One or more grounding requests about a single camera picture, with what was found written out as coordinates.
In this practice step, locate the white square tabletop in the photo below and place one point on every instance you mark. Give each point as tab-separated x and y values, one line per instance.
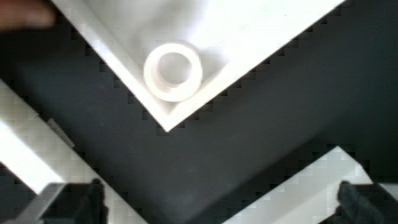
181	45

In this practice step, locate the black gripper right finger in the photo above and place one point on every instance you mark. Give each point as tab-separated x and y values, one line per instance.
366	205

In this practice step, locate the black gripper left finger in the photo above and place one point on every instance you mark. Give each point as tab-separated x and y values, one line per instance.
69	204

